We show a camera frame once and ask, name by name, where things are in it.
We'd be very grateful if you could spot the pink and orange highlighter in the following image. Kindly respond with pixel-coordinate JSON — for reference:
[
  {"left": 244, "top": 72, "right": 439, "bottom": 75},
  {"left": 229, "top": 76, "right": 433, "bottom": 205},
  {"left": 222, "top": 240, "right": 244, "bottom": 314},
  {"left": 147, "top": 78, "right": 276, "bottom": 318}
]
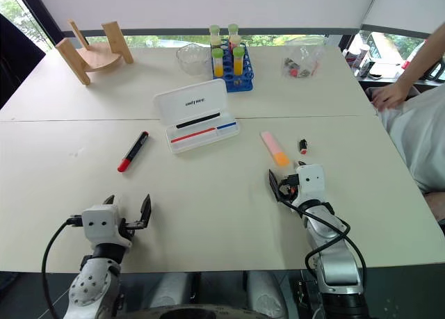
[{"left": 260, "top": 131, "right": 291, "bottom": 168}]

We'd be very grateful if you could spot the black marker with red cap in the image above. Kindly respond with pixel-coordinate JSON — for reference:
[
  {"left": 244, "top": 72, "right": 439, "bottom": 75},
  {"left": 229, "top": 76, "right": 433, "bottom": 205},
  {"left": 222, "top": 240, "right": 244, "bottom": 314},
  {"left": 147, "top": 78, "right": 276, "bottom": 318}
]
[{"left": 116, "top": 131, "right": 151, "bottom": 174}]

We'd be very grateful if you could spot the person in white clothing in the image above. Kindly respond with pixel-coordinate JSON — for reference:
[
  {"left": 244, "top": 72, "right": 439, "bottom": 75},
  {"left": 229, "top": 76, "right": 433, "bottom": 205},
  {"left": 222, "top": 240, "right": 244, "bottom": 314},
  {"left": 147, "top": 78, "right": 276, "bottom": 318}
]
[{"left": 364, "top": 85, "right": 445, "bottom": 229}]

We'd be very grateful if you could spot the black pen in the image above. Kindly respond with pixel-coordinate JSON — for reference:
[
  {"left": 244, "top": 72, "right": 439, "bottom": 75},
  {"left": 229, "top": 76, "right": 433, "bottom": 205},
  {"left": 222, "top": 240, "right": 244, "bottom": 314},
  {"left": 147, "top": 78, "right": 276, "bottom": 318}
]
[{"left": 175, "top": 111, "right": 222, "bottom": 130}]

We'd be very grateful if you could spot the white open pencil case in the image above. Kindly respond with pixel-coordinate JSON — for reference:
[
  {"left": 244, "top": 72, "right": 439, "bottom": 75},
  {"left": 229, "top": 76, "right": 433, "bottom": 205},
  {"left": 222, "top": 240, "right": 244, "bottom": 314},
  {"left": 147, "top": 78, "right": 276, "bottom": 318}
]
[{"left": 153, "top": 78, "right": 241, "bottom": 156}]

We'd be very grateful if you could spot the bare person hand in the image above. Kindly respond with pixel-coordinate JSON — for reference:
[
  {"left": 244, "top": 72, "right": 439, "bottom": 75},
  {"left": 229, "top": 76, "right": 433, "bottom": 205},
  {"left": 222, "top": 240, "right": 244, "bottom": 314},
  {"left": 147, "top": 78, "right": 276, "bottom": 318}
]
[{"left": 372, "top": 83, "right": 407, "bottom": 109}]

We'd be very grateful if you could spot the clear glass bowl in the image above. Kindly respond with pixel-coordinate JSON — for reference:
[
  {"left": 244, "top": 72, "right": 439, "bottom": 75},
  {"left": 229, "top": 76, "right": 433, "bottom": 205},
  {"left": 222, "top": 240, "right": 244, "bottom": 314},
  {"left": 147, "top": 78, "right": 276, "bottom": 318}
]
[{"left": 175, "top": 42, "right": 213, "bottom": 78}]

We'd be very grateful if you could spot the blue test tube rack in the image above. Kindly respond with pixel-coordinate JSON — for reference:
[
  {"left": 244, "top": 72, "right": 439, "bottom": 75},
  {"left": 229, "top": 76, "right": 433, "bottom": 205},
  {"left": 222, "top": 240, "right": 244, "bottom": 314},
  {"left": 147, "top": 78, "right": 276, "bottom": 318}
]
[{"left": 211, "top": 40, "right": 255, "bottom": 94}]

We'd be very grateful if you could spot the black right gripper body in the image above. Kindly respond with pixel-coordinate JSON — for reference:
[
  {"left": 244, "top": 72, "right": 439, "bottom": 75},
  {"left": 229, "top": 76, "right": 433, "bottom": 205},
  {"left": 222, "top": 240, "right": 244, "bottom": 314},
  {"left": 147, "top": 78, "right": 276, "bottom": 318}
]
[{"left": 277, "top": 173, "right": 301, "bottom": 204}]

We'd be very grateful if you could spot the wooden curved stand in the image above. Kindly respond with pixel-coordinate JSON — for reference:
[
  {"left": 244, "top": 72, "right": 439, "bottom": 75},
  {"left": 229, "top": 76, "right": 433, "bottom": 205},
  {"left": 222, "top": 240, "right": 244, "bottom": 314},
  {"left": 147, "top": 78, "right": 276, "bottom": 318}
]
[{"left": 55, "top": 19, "right": 135, "bottom": 87}]

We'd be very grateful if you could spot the clear plastic bag of parts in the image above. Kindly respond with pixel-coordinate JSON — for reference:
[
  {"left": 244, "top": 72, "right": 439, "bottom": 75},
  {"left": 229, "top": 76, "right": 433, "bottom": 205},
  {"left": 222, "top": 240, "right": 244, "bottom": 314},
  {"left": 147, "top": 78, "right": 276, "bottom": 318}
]
[{"left": 280, "top": 46, "right": 326, "bottom": 81}]

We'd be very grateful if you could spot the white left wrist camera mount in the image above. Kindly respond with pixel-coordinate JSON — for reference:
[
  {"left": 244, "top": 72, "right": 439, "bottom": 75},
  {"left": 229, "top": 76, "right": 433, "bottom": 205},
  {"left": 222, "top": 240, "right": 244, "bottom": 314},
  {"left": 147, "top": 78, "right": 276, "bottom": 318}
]
[{"left": 81, "top": 204, "right": 135, "bottom": 247}]

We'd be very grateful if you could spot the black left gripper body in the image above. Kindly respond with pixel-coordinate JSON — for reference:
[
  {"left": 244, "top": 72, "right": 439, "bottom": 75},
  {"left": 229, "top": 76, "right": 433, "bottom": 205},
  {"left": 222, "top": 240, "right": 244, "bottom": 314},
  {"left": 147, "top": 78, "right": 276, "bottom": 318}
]
[{"left": 117, "top": 218, "right": 147, "bottom": 247}]

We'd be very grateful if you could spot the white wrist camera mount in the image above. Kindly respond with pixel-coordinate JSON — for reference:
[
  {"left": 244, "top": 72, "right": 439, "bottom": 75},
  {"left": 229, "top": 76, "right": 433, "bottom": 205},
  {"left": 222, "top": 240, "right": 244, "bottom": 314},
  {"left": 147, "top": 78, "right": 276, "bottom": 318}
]
[
  {"left": 294, "top": 163, "right": 328, "bottom": 209},
  {"left": 81, "top": 204, "right": 135, "bottom": 247}
]

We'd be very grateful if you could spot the black chair back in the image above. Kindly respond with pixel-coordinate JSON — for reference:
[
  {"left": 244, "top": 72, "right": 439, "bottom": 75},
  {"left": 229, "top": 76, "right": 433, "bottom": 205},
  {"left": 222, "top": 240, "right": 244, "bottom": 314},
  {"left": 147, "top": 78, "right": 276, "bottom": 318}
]
[{"left": 0, "top": 12, "right": 47, "bottom": 111}]

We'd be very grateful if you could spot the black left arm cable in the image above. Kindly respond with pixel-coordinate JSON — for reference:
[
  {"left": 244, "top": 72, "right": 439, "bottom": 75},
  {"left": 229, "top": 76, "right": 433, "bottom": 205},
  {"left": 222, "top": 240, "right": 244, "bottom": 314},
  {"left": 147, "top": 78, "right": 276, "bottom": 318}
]
[{"left": 41, "top": 217, "right": 84, "bottom": 319}]

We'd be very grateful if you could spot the green-capped tube with orange liquid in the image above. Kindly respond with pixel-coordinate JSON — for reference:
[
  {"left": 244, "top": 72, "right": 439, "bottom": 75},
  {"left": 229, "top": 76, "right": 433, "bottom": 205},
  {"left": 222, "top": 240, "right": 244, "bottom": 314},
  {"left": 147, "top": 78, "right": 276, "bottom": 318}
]
[
  {"left": 211, "top": 48, "right": 225, "bottom": 79},
  {"left": 232, "top": 47, "right": 245, "bottom": 76}
]

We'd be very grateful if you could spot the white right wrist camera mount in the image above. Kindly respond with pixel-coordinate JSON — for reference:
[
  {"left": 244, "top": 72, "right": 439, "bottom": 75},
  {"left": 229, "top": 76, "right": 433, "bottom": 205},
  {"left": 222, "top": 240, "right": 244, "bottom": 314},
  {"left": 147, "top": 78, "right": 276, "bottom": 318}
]
[{"left": 294, "top": 163, "right": 328, "bottom": 209}]

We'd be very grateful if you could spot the dark rounded shape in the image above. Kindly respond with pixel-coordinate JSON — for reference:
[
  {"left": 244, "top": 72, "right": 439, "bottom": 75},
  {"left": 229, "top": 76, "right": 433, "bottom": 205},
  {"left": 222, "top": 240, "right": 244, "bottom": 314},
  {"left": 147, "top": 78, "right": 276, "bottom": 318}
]
[{"left": 138, "top": 302, "right": 293, "bottom": 319}]

